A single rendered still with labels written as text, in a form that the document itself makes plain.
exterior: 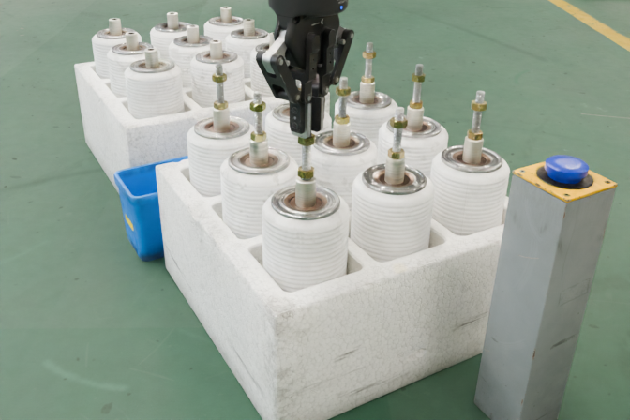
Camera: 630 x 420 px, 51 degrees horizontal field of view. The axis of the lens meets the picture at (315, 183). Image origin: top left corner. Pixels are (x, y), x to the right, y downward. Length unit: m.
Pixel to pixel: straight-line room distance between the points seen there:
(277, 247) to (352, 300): 0.10
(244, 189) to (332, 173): 0.12
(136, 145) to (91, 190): 0.22
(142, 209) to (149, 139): 0.15
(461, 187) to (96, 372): 0.51
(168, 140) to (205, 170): 0.27
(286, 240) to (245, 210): 0.12
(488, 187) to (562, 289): 0.17
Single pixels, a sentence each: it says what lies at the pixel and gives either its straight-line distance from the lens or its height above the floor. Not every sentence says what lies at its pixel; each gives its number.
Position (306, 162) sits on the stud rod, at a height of 0.30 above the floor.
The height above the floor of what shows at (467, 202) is 0.22.
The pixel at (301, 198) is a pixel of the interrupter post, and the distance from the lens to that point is 0.71.
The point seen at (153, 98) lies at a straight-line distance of 1.16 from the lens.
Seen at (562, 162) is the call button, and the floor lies 0.33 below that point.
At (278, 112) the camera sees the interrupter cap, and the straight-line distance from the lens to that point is 0.96.
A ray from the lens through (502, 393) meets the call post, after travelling 0.82.
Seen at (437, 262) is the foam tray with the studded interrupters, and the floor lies 0.18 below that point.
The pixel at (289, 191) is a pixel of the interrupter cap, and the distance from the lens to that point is 0.74.
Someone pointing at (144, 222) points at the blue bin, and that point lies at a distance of 1.06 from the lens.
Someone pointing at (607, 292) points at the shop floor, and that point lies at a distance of 1.11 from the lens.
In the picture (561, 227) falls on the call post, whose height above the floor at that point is 0.28.
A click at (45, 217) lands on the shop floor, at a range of 1.27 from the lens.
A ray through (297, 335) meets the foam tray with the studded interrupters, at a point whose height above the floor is 0.14.
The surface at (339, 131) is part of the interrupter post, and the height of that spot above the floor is 0.27.
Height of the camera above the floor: 0.60
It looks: 27 degrees down
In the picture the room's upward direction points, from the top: 1 degrees clockwise
